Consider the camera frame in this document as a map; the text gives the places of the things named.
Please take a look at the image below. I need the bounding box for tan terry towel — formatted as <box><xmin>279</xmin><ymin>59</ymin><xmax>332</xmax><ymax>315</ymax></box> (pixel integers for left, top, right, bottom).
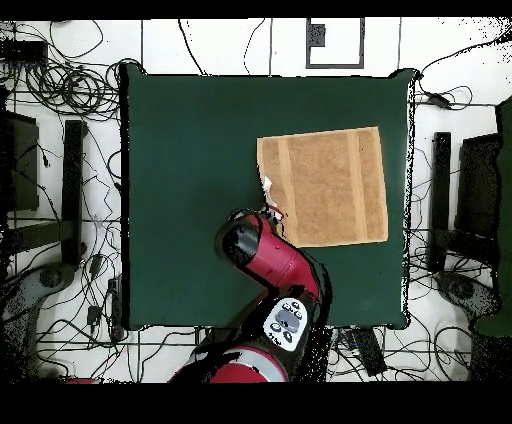
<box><xmin>256</xmin><ymin>126</ymin><xmax>390</xmax><ymax>249</ymax></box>

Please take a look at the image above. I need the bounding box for flat black box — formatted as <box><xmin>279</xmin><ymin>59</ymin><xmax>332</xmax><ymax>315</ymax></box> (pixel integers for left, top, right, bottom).
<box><xmin>0</xmin><ymin>39</ymin><xmax>50</xmax><ymax>64</ymax></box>

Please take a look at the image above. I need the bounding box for dark green table cloth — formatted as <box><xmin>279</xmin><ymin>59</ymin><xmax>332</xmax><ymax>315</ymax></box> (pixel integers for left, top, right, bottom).
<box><xmin>119</xmin><ymin>63</ymin><xmax>416</xmax><ymax>332</ymax></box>

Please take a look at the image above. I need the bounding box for black rectangular box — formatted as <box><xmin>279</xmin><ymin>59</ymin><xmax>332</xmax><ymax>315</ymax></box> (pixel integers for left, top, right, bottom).
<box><xmin>351</xmin><ymin>327</ymin><xmax>388</xmax><ymax>378</ymax></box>

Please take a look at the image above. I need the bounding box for black power strip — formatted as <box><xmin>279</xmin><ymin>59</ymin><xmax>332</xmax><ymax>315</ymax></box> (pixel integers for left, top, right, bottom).
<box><xmin>106</xmin><ymin>275</ymin><xmax>126</xmax><ymax>342</ymax></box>

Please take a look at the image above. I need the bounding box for black inline power adapter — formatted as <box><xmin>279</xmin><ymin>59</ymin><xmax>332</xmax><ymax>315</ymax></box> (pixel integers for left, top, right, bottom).
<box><xmin>425</xmin><ymin>91</ymin><xmax>454</xmax><ymax>111</ymax></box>

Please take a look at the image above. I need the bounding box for grey chair base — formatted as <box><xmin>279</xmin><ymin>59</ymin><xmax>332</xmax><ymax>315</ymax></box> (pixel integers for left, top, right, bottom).
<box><xmin>0</xmin><ymin>262</ymin><xmax>78</xmax><ymax>384</ymax></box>
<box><xmin>434</xmin><ymin>270</ymin><xmax>502</xmax><ymax>321</ymax></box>

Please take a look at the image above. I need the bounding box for long black bar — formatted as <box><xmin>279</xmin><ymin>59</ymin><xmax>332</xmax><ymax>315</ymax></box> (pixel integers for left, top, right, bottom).
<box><xmin>60</xmin><ymin>119</ymin><xmax>88</xmax><ymax>266</ymax></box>

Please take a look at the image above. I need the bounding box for large black case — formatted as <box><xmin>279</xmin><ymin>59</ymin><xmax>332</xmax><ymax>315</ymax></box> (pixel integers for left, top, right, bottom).
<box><xmin>454</xmin><ymin>133</ymin><xmax>502</xmax><ymax>238</ymax></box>

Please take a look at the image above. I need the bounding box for dark green fabric sheet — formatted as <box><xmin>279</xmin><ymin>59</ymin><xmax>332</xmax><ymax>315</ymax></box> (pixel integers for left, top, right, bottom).
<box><xmin>473</xmin><ymin>95</ymin><xmax>512</xmax><ymax>338</ymax></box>

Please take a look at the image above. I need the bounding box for black monitor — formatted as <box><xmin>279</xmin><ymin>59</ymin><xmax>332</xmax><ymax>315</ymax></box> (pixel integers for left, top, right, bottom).
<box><xmin>0</xmin><ymin>110</ymin><xmax>41</xmax><ymax>213</ymax></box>

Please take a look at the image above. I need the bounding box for dark grey square frame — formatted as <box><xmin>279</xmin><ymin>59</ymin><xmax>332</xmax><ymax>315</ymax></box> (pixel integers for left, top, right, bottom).
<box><xmin>305</xmin><ymin>17</ymin><xmax>366</xmax><ymax>70</ymax></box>

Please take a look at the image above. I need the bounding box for curved black cable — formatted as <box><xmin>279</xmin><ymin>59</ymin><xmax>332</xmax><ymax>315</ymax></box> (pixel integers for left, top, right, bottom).
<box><xmin>177</xmin><ymin>17</ymin><xmax>208</xmax><ymax>77</ymax></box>

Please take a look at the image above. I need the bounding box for black cable coil bundle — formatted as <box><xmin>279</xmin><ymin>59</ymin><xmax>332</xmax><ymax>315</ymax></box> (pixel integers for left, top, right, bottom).
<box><xmin>23</xmin><ymin>57</ymin><xmax>139</xmax><ymax>122</ymax></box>

